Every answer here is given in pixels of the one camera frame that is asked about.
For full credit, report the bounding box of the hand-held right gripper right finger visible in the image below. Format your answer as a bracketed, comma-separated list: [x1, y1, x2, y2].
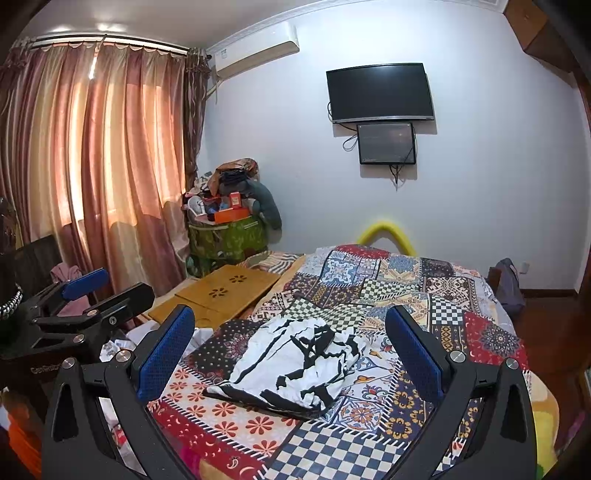
[385, 304, 539, 480]

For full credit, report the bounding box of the pink brown curtain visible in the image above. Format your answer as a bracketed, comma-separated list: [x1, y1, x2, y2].
[0, 39, 212, 303]

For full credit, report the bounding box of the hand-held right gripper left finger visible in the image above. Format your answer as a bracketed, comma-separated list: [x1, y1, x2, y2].
[41, 305, 197, 480]

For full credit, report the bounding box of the green printed storage bag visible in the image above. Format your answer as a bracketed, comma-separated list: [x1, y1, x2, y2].
[187, 215, 269, 274]

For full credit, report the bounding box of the yellow foam hoop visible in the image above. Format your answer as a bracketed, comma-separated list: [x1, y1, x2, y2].
[358, 222, 415, 254]

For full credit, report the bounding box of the striped bed sheet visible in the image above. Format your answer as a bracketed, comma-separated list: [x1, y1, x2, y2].
[244, 251, 306, 274]

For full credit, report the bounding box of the white crumpled cloth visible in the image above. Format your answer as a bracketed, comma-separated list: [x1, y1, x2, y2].
[99, 322, 216, 366]

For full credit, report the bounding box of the white wall air conditioner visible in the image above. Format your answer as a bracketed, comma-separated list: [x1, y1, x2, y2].
[206, 21, 301, 78]

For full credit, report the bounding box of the black wall television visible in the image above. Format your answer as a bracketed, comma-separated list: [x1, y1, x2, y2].
[326, 63, 436, 124]

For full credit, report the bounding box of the patchwork printed blanket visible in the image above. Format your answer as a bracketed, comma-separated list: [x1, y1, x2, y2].
[148, 244, 546, 480]

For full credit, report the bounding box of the pink cloth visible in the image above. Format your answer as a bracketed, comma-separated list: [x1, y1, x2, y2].
[50, 264, 94, 320]

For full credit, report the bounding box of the wooden folding lap desk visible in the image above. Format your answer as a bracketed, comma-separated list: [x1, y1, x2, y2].
[148, 264, 282, 331]

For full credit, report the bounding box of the brown orange crumpled cloth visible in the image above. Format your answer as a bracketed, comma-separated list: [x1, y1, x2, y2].
[213, 158, 259, 180]

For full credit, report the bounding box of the dark wooden chair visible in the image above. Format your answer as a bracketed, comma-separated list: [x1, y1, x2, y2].
[13, 234, 62, 296]

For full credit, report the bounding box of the grey backpack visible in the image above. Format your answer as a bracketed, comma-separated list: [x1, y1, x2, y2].
[493, 257, 528, 320]

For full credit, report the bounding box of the yellow fleece blanket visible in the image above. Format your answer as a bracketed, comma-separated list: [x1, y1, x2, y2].
[531, 374, 574, 462]

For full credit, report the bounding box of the black and white patterned garment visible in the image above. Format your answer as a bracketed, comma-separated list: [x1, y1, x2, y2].
[203, 316, 369, 415]

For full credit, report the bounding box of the orange flat box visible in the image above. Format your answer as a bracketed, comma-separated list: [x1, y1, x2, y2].
[213, 208, 251, 224]

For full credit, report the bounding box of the brown wooden wardrobe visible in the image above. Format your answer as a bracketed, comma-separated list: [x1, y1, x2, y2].
[503, 0, 579, 71]

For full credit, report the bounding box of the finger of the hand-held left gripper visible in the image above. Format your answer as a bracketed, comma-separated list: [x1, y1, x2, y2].
[34, 282, 156, 345]
[22, 269, 110, 320]

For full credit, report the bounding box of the small wall monitor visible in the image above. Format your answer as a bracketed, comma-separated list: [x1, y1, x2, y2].
[357, 122, 417, 165]

